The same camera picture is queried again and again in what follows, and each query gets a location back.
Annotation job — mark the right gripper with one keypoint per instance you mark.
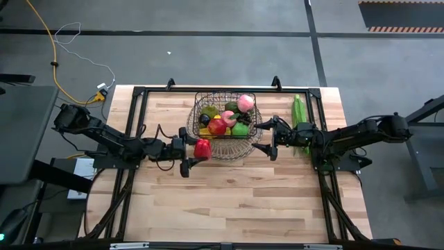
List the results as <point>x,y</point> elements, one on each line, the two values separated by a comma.
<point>288,135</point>

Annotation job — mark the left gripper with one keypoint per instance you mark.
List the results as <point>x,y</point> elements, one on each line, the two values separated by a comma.
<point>177,149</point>

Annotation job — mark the red bell pepper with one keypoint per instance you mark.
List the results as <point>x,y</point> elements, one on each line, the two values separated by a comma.
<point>202,149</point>

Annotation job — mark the yellow bell pepper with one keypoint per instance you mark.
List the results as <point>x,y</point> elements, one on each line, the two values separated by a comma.
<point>205,132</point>

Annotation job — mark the black grape bunch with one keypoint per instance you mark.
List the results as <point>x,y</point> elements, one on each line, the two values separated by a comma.
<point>246,118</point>

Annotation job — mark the dark round mangosteen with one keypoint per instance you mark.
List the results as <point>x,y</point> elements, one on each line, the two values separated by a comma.
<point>204,120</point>

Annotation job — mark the red pomegranate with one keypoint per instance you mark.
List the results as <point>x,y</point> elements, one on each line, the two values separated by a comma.
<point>217,127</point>

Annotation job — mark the green bell pepper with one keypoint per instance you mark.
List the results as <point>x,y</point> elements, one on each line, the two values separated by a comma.
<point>209,112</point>

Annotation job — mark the green avocado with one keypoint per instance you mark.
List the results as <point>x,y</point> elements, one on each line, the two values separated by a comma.
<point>230,107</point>

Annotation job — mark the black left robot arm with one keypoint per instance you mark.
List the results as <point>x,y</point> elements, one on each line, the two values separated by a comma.
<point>114,139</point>

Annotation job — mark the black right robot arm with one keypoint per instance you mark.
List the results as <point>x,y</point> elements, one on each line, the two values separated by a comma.
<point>367,132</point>

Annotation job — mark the green corn husk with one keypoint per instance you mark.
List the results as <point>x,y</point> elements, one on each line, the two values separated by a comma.
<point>298,111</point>

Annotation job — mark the yellow power plug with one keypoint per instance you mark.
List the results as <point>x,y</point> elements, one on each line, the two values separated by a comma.
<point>100,96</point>

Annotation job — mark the white power adapter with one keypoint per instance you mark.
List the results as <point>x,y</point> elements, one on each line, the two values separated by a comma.
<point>102,85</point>

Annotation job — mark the white box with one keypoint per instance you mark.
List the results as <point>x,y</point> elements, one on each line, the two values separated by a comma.
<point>81,170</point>

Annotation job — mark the grey metal table stand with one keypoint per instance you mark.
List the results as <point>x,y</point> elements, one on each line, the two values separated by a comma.
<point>421,166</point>

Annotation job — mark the grey side desk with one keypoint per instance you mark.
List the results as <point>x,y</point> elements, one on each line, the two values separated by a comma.
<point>24,132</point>

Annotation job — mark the black hazard-striped floor mat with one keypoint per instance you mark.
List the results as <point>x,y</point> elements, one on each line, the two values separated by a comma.
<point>402,15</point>

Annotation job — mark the black device with LED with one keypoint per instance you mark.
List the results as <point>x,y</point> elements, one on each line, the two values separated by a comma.
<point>12,222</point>

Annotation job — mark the black aluminium table frame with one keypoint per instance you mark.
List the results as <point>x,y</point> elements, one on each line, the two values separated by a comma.
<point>159,89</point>

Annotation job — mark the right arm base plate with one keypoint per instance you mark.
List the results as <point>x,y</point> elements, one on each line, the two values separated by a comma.
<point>347,163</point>

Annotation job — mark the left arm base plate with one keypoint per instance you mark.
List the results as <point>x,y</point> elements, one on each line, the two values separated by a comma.
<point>104,161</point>

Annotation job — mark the silver aluminium rail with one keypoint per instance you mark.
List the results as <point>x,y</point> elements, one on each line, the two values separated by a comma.
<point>322,247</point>
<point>128,246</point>

